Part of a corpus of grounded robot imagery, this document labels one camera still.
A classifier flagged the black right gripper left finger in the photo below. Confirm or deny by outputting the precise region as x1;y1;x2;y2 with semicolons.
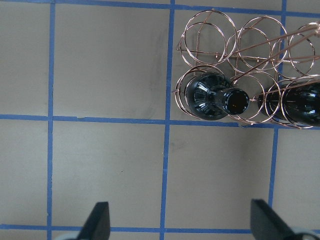
77;201;111;240

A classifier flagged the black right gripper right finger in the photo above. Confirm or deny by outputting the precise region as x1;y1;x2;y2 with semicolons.
250;199;296;240

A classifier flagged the dark wine bottle right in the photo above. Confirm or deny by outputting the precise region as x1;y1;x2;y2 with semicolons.
257;82;320;127

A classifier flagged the dark wine bottle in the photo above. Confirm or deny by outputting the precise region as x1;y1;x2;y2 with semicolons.
257;82;320;127
185;72;250;121

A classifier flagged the dark wine bottle left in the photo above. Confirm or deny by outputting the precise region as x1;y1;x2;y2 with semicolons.
185;72;250;121

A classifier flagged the copper wire bottle basket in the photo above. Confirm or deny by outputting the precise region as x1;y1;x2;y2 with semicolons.
173;9;320;129

